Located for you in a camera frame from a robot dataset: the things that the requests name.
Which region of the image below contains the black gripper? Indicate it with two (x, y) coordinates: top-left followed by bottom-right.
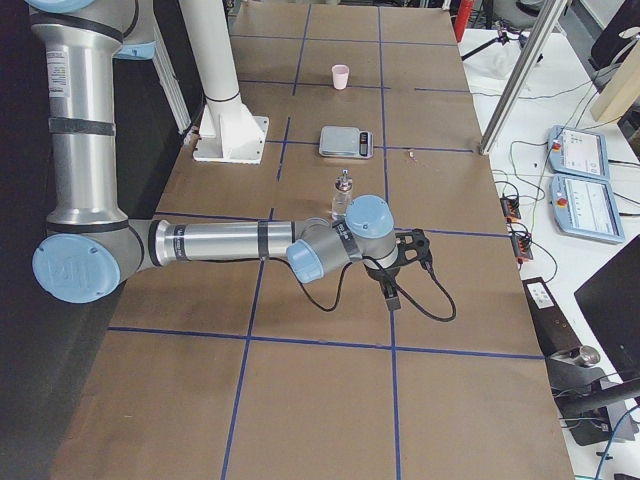
(366, 260), (402, 311)

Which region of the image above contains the clear glass sauce bottle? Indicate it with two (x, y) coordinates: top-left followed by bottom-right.
(331, 169), (353, 220)

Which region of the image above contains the pink plastic cup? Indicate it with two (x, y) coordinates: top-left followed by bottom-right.
(331, 64), (350, 90)

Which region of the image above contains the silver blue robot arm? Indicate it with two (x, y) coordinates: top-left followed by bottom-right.
(29, 1), (406, 303)

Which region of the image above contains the white electronic kitchen scale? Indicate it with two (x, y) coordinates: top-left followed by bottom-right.
(319, 126), (373, 159)

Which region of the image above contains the black box white label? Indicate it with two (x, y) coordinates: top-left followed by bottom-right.
(522, 277), (581, 357)

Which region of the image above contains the lower blue teach pendant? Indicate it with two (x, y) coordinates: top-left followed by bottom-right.
(550, 174), (625, 244)

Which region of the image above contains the blue teach pendant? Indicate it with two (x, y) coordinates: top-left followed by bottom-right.
(550, 174), (625, 244)
(547, 125), (610, 180)

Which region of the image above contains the black computer monitor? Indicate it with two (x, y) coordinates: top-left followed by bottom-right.
(574, 238), (640, 379)

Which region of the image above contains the upper blue teach pendant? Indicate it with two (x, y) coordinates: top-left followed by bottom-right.
(547, 125), (610, 180)

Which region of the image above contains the white support column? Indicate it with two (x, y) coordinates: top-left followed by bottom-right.
(180, 0), (241, 104)

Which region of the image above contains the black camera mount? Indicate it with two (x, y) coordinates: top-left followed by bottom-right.
(393, 229), (434, 273)

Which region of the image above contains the white column base plate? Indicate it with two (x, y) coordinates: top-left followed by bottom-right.
(193, 104), (269, 164)

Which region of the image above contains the aluminium frame post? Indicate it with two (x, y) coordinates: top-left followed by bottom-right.
(479, 0), (568, 155)

